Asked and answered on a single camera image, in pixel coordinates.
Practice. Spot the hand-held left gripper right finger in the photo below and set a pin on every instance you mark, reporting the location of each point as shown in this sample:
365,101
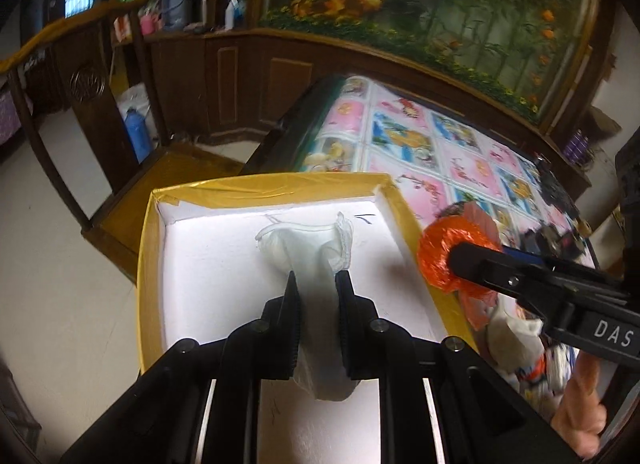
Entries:
344,309

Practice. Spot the pink box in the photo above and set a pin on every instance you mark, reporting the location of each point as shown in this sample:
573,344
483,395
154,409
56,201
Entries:
122,29

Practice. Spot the orange-red plastic bag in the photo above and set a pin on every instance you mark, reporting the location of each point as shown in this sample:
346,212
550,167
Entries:
435,249

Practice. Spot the wooden cabinet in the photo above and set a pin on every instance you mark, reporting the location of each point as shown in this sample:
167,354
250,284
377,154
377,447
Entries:
240,89

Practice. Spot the purple bottle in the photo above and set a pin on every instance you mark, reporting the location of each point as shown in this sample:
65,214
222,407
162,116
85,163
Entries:
584,148
572,146

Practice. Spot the person's right hand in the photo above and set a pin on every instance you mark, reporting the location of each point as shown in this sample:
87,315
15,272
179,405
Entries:
575,409

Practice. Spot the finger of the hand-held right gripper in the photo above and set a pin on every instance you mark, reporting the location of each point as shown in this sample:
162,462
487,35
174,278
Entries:
522,256
480,264

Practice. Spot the flower picture panel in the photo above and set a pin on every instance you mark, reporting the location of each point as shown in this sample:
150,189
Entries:
400,4

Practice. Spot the white face mask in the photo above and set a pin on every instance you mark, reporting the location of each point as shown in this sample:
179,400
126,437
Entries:
316,294

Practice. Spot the blue thermos jug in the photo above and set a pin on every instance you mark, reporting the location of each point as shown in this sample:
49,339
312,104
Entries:
175,1

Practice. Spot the yellow cardboard box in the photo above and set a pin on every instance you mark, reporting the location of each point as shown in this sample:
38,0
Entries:
210,269

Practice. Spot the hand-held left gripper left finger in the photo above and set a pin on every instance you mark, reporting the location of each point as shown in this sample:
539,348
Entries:
293,309

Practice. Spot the blue water bottle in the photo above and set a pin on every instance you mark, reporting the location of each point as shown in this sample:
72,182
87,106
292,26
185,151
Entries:
137,136

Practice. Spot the white towel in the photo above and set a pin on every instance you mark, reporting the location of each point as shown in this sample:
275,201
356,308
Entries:
515,339

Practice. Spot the white spray bottle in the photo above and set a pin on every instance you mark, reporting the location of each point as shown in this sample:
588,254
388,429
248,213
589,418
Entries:
232,11

